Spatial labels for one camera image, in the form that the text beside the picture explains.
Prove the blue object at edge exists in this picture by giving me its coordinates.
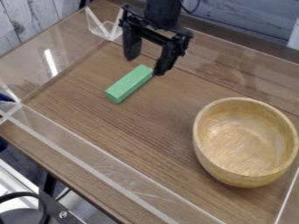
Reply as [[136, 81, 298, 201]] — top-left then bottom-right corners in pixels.
[[0, 92, 15, 102]]

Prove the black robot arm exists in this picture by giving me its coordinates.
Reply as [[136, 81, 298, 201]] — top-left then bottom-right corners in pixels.
[[119, 0, 193, 76]]

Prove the green rectangular block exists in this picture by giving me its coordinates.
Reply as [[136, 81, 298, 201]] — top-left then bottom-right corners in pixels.
[[105, 64, 153, 104]]

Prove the light wooden bowl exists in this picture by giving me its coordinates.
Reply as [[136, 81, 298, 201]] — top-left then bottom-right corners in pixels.
[[192, 97, 299, 188]]

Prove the black cable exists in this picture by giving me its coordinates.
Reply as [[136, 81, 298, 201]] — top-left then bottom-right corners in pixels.
[[0, 191, 52, 224]]

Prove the clear acrylic tray enclosure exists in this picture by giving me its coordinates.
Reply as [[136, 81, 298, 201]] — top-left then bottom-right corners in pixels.
[[0, 3, 299, 224]]

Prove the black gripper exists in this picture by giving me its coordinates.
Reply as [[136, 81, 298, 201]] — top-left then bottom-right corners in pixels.
[[119, 3, 192, 76]]

